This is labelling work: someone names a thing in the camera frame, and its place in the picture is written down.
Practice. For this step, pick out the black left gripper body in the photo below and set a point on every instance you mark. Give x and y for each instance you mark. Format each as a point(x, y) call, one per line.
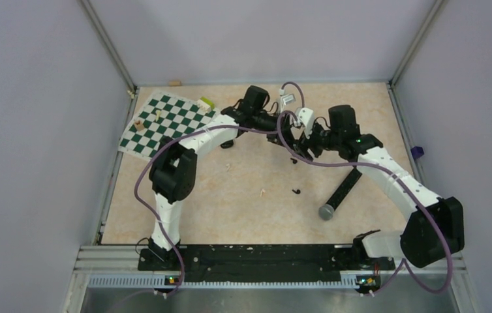
point(266, 122)

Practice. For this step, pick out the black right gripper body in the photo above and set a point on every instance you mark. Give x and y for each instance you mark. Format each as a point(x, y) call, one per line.
point(320, 139)

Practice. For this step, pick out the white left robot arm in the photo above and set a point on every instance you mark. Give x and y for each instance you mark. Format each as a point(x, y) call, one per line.
point(173, 170)

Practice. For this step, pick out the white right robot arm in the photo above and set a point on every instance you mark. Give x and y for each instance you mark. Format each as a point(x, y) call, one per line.
point(435, 224)

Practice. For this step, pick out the black charging case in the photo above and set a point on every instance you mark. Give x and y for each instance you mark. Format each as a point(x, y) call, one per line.
point(227, 145)

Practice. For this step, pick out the green white toy block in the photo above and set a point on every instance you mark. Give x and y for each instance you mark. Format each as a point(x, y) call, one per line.
point(205, 104)

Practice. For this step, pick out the black microphone grey head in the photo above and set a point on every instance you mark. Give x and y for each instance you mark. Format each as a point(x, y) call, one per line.
point(327, 210)

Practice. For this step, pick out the small purple object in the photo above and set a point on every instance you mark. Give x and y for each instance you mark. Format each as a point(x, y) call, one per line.
point(417, 152)

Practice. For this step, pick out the wooden cork piece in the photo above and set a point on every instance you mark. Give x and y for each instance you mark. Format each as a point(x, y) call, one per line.
point(175, 83)

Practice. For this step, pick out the green white chessboard mat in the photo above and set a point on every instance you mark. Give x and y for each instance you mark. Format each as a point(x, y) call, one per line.
point(179, 116)

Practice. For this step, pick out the small wooden cube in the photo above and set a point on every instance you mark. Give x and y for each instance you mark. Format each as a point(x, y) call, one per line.
point(138, 125)

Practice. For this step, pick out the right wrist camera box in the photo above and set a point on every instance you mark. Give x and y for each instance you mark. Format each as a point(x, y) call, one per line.
point(304, 118)

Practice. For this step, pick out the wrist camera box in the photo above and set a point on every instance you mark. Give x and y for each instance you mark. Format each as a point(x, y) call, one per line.
point(286, 98)
point(304, 118)

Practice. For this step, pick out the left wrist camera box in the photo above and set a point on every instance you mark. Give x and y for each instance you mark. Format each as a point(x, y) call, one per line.
point(286, 98)

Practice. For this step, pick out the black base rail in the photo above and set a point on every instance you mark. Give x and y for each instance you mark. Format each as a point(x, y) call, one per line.
point(262, 263)

